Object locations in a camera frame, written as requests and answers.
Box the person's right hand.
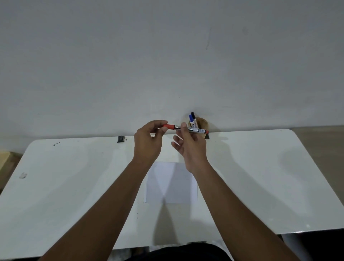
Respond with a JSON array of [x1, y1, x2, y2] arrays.
[[171, 122, 210, 174]]

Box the person's left hand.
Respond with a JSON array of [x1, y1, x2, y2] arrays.
[[133, 120, 169, 165]]

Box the red whiteboard marker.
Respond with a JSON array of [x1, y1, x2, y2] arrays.
[[163, 124, 209, 134]]

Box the person's left forearm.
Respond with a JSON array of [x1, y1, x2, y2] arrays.
[[39, 159, 151, 261]]

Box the person's right forearm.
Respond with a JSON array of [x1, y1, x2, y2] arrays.
[[192, 161, 300, 261]]

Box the wooden pen holder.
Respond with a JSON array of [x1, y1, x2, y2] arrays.
[[186, 117, 210, 135]]

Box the white paper sheet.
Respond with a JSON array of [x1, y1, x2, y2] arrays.
[[145, 161, 199, 204]]

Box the person's black clothing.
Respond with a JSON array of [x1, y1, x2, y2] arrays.
[[128, 243, 232, 261]]

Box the white table leg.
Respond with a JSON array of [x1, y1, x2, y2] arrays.
[[281, 231, 314, 261]]

